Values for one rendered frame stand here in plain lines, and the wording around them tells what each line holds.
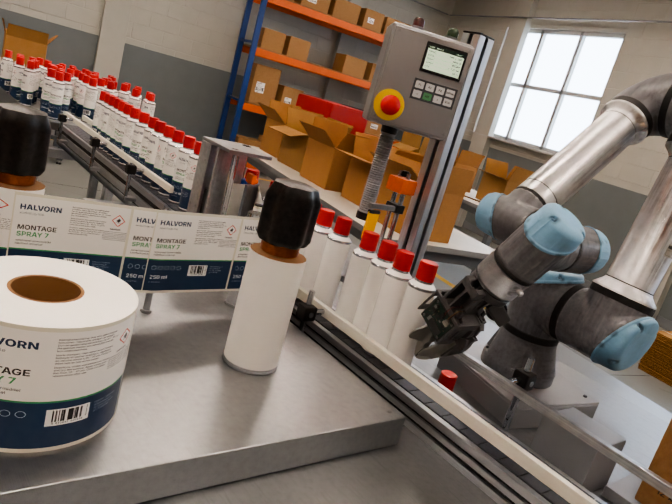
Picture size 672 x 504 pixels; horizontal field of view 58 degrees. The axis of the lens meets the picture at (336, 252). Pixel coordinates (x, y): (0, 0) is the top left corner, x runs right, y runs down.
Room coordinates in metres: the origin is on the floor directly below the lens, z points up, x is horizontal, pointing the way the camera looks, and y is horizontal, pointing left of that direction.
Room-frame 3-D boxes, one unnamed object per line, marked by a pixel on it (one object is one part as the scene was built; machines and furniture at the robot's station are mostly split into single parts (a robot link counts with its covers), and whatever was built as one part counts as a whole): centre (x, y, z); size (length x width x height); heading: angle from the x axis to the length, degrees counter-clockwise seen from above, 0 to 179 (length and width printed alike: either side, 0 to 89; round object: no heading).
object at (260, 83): (8.86, 0.70, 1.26); 2.77 x 0.60 x 2.51; 121
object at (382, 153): (1.32, -0.04, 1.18); 0.04 x 0.04 x 0.21
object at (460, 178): (2.99, -0.31, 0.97); 0.51 x 0.42 x 0.37; 127
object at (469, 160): (5.87, -0.85, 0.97); 0.43 x 0.39 x 0.37; 119
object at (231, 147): (1.38, 0.28, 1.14); 0.14 x 0.11 x 0.01; 42
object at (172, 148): (1.83, 0.56, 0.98); 0.05 x 0.05 x 0.20
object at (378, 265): (1.11, -0.09, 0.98); 0.05 x 0.05 x 0.20
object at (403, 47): (1.27, -0.06, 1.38); 0.17 x 0.10 x 0.19; 97
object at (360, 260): (1.15, -0.06, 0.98); 0.05 x 0.05 x 0.20
